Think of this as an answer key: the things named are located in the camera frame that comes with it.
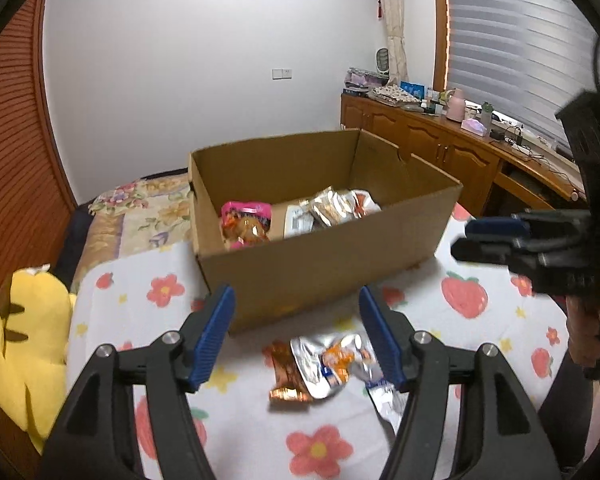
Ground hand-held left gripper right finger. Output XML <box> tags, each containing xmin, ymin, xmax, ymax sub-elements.
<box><xmin>358</xmin><ymin>285</ymin><xmax>563</xmax><ymax>480</ymax></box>

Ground brown cardboard box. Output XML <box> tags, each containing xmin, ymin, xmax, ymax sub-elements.
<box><xmin>187</xmin><ymin>128</ymin><xmax>463</xmax><ymax>336</ymax></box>

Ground person's right hand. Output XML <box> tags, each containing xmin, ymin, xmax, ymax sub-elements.
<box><xmin>566</xmin><ymin>294</ymin><xmax>590</xmax><ymax>367</ymax></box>

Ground copper brown snack packet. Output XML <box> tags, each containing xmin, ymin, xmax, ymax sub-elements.
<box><xmin>262</xmin><ymin>340</ymin><xmax>311</xmax><ymax>403</ymax></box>

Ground beige curtain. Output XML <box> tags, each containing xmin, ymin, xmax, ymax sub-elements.
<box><xmin>372</xmin><ymin>0</ymin><xmax>410</xmax><ymax>86</ymax></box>

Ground pink snack packet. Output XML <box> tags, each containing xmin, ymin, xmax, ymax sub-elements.
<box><xmin>221</xmin><ymin>201</ymin><xmax>273</xmax><ymax>251</ymax></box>

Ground silver snack packets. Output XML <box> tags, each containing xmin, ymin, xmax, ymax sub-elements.
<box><xmin>300</xmin><ymin>187</ymin><xmax>361</xmax><ymax>228</ymax></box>

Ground floral bedsheet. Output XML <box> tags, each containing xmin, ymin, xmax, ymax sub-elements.
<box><xmin>70</xmin><ymin>175</ymin><xmax>193</xmax><ymax>291</ymax></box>

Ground folded patterned cloth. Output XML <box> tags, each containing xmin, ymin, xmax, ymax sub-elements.
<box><xmin>369</xmin><ymin>85</ymin><xmax>421</xmax><ymax>106</ymax></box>

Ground pink bottle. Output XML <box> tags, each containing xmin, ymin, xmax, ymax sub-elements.
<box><xmin>446</xmin><ymin>87</ymin><xmax>466</xmax><ymax>122</ymax></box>

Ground white window blind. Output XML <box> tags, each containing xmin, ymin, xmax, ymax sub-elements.
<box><xmin>442</xmin><ymin>0</ymin><xmax>600</xmax><ymax>151</ymax></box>

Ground yellow plush toy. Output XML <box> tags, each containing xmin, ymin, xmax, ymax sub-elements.
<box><xmin>0</xmin><ymin>265</ymin><xmax>78</xmax><ymax>453</ymax></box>

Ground white power strip with cables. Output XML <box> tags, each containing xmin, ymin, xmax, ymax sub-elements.
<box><xmin>490</xmin><ymin>122</ymin><xmax>556</xmax><ymax>156</ymax></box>

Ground purple bag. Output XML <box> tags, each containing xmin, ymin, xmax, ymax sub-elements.
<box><xmin>344</xmin><ymin>67</ymin><xmax>388</xmax><ymax>93</ymax></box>

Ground silver orange print snack packet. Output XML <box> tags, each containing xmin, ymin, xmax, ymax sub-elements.
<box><xmin>290</xmin><ymin>332</ymin><xmax>383</xmax><ymax>400</ymax></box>

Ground wooden cabinet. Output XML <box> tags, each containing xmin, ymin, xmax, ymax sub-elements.
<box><xmin>340</xmin><ymin>91</ymin><xmax>588</xmax><ymax>216</ymax></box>

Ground small silver snack packet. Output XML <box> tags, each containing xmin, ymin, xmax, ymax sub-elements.
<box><xmin>365</xmin><ymin>380</ymin><xmax>411</xmax><ymax>436</ymax></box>

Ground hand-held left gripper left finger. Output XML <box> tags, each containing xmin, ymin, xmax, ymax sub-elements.
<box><xmin>37</xmin><ymin>284</ymin><xmax>236</xmax><ymax>480</ymax></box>

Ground strawberry print cloth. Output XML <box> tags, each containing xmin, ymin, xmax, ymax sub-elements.
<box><xmin>65</xmin><ymin>202</ymin><xmax>581</xmax><ymax>480</ymax></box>

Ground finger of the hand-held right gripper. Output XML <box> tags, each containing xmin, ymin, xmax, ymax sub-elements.
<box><xmin>450</xmin><ymin>237</ymin><xmax>542</xmax><ymax>267</ymax></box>
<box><xmin>465</xmin><ymin>212</ymin><xmax>531</xmax><ymax>239</ymax></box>

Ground white silver snack packet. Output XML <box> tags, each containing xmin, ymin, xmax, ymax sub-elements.
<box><xmin>283</xmin><ymin>204</ymin><xmax>316</xmax><ymax>238</ymax></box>

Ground brown slatted wooden wardrobe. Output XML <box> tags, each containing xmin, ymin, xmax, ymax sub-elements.
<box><xmin>0</xmin><ymin>0</ymin><xmax>78</xmax><ymax>321</ymax></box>

